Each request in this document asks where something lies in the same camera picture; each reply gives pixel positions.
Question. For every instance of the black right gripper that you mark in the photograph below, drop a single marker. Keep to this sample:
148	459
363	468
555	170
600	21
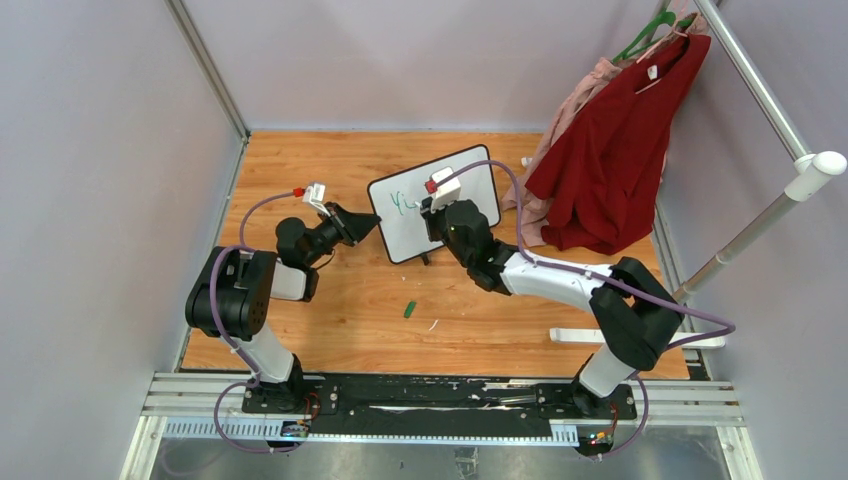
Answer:
432	219

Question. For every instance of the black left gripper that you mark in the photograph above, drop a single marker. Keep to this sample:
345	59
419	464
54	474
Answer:
358	224

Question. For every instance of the green marker cap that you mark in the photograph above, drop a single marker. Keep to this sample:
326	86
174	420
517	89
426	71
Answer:
409	309

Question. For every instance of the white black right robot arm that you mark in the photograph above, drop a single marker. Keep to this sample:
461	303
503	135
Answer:
637	317

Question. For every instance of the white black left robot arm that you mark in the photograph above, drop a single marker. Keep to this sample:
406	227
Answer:
231	298

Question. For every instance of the red shirt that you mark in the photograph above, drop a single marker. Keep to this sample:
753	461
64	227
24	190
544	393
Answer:
616	146

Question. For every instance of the pink garment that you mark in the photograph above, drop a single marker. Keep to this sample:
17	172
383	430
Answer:
556	132

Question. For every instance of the green clothes hanger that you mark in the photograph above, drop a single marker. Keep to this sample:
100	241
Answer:
645	42

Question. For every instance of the metal clothes rack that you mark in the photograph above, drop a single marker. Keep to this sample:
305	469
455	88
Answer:
772	89

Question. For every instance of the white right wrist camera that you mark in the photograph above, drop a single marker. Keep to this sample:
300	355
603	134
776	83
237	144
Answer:
443	188

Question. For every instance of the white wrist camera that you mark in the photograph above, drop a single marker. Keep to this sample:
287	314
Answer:
314	196
443	188

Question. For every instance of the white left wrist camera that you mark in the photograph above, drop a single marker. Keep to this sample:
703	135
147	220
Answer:
314	196

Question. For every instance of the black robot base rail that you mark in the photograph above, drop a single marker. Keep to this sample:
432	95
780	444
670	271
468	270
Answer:
429	410

